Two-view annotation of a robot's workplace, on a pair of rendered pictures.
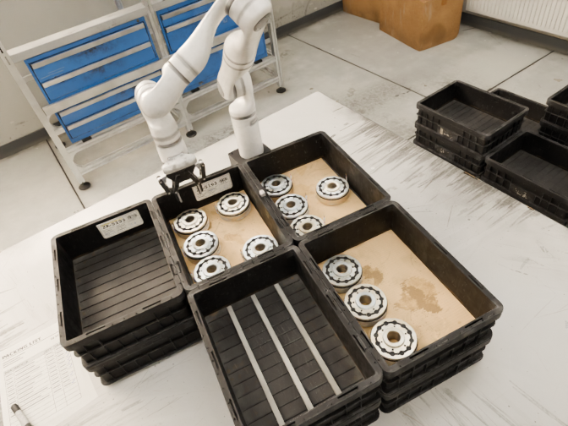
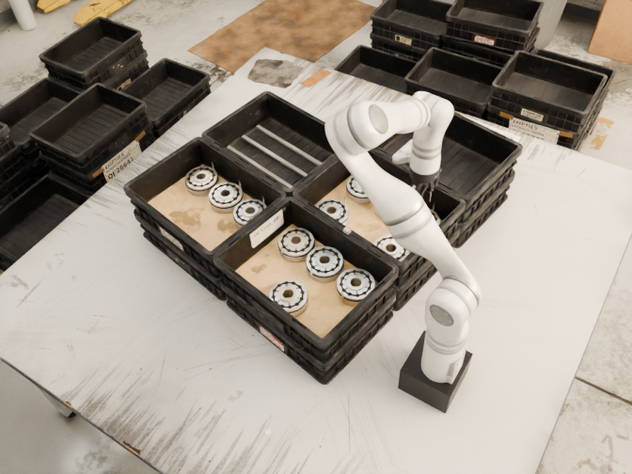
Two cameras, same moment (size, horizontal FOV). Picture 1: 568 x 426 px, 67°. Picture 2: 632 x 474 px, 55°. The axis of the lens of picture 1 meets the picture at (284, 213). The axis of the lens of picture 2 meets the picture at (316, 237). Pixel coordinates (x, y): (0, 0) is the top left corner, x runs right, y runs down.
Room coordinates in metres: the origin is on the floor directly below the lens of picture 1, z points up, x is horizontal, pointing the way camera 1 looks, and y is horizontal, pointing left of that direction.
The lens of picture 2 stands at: (1.84, -0.49, 2.18)
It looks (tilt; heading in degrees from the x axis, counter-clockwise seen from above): 50 degrees down; 154
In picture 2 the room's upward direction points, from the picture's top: 4 degrees counter-clockwise
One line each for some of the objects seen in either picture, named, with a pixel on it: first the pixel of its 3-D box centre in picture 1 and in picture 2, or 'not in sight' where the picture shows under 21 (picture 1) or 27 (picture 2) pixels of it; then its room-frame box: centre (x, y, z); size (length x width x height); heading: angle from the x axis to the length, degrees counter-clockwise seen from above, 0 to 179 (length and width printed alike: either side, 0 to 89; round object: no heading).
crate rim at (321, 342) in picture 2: (311, 181); (304, 265); (0.97, -0.10, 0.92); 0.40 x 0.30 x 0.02; 18
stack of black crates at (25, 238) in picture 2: not in sight; (45, 233); (-0.21, -0.75, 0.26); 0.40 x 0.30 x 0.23; 118
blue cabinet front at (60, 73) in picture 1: (106, 82); not in sight; (2.61, 0.92, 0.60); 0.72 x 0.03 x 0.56; 118
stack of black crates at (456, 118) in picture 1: (462, 144); not in sight; (1.65, -0.94, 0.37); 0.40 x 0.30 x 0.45; 28
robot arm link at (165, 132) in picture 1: (156, 112); (432, 126); (0.98, 0.26, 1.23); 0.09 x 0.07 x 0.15; 22
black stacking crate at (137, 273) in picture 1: (121, 276); (438, 158); (0.79, 0.47, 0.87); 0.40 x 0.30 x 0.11; 18
